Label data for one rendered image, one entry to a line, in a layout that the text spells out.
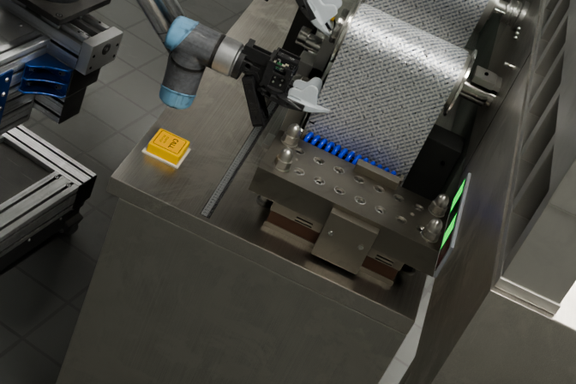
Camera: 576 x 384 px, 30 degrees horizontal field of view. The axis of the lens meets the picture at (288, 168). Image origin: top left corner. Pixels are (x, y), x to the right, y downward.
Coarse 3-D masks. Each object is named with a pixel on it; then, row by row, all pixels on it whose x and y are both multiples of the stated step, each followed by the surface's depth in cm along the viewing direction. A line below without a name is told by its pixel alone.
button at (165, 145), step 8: (160, 136) 223; (168, 136) 224; (176, 136) 225; (152, 144) 220; (160, 144) 221; (168, 144) 222; (176, 144) 223; (184, 144) 224; (152, 152) 221; (160, 152) 220; (168, 152) 220; (176, 152) 221; (184, 152) 224; (168, 160) 221; (176, 160) 220
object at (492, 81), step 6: (474, 72) 215; (480, 72) 214; (486, 72) 215; (492, 72) 216; (474, 78) 213; (480, 78) 213; (486, 78) 213; (492, 78) 214; (498, 78) 216; (480, 84) 213; (486, 84) 213; (492, 84) 213; (498, 84) 214; (498, 90) 213
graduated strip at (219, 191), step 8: (272, 104) 254; (272, 112) 251; (256, 128) 243; (264, 128) 244; (248, 136) 239; (256, 136) 240; (248, 144) 237; (240, 152) 233; (248, 152) 234; (240, 160) 231; (232, 168) 228; (224, 176) 224; (232, 176) 225; (224, 184) 222; (216, 192) 219; (224, 192) 220; (208, 200) 216; (216, 200) 217; (208, 208) 214; (208, 216) 212
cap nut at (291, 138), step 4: (292, 124) 216; (296, 124) 216; (288, 128) 217; (292, 128) 216; (296, 128) 216; (300, 128) 217; (288, 132) 217; (292, 132) 216; (296, 132) 216; (284, 136) 218; (288, 136) 217; (292, 136) 217; (296, 136) 217; (284, 140) 218; (288, 140) 217; (292, 140) 217; (296, 140) 217; (284, 144) 218; (288, 144) 218; (292, 144) 217; (296, 144) 219
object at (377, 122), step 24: (336, 72) 216; (336, 96) 219; (360, 96) 217; (384, 96) 216; (408, 96) 214; (312, 120) 223; (336, 120) 221; (360, 120) 220; (384, 120) 218; (408, 120) 217; (432, 120) 216; (336, 144) 224; (360, 144) 223; (384, 144) 221; (408, 144) 220; (384, 168) 224; (408, 168) 222
